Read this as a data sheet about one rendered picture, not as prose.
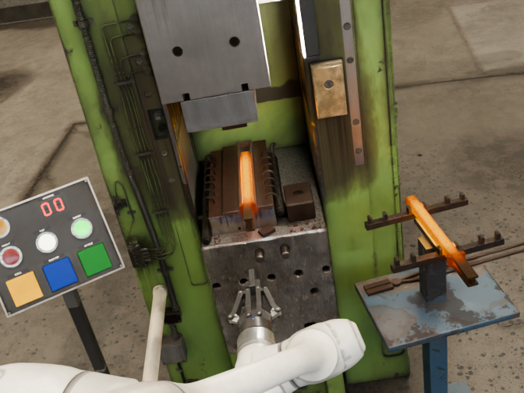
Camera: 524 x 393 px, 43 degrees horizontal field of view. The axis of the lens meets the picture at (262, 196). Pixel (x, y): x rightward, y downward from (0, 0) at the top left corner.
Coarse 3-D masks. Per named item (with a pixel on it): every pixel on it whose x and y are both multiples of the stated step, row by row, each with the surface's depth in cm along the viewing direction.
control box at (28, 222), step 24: (48, 192) 186; (72, 192) 188; (0, 216) 181; (24, 216) 183; (48, 216) 185; (72, 216) 187; (96, 216) 190; (0, 240) 181; (24, 240) 183; (72, 240) 187; (96, 240) 189; (0, 264) 181; (24, 264) 183; (72, 264) 187; (120, 264) 191; (0, 288) 180; (48, 288) 184; (72, 288) 186
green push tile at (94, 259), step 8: (88, 248) 188; (96, 248) 188; (104, 248) 189; (80, 256) 187; (88, 256) 188; (96, 256) 188; (104, 256) 189; (88, 264) 187; (96, 264) 188; (104, 264) 189; (88, 272) 187; (96, 272) 188
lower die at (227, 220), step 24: (264, 144) 233; (216, 168) 227; (240, 168) 220; (264, 168) 219; (216, 192) 214; (240, 192) 208; (264, 192) 207; (216, 216) 202; (240, 216) 202; (264, 216) 203
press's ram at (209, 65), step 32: (160, 0) 167; (192, 0) 167; (224, 0) 168; (256, 0) 168; (160, 32) 171; (192, 32) 172; (224, 32) 172; (256, 32) 172; (160, 64) 176; (192, 64) 176; (224, 64) 177; (256, 64) 177; (160, 96) 180; (192, 96) 181
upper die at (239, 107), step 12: (216, 96) 181; (228, 96) 181; (240, 96) 182; (252, 96) 182; (192, 108) 183; (204, 108) 183; (216, 108) 183; (228, 108) 183; (240, 108) 184; (252, 108) 184; (192, 120) 185; (204, 120) 185; (216, 120) 185; (228, 120) 185; (240, 120) 185; (252, 120) 186; (192, 132) 187
